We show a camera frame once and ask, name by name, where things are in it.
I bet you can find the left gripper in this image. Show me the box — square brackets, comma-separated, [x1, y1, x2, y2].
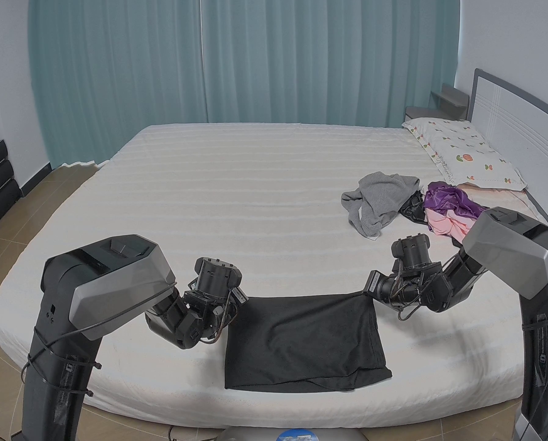
[219, 285, 249, 330]

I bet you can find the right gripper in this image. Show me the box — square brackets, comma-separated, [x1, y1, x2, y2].
[363, 270, 395, 305]

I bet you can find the black T-shirt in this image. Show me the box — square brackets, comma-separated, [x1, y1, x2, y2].
[223, 293, 393, 393]

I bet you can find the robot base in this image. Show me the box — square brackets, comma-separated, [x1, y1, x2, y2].
[215, 425, 363, 441]

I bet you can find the bed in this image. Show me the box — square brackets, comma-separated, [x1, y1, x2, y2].
[0, 68, 548, 430]

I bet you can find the black shiny garment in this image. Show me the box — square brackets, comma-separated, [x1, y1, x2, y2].
[399, 190, 429, 227]

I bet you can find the grey garment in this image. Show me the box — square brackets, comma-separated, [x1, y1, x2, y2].
[341, 172, 422, 240]

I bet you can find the pink garment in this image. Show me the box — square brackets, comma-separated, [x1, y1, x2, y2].
[427, 209, 480, 243]

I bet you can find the purple garment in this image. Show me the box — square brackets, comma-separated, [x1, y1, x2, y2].
[423, 181, 492, 218]

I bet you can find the white printed pillow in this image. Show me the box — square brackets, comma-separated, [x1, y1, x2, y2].
[402, 118, 528, 193]

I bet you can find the grey bedside table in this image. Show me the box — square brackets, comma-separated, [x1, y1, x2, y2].
[405, 83, 470, 121]

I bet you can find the blue-green curtain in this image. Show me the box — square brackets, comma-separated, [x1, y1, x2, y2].
[28, 0, 208, 166]
[200, 0, 461, 128]

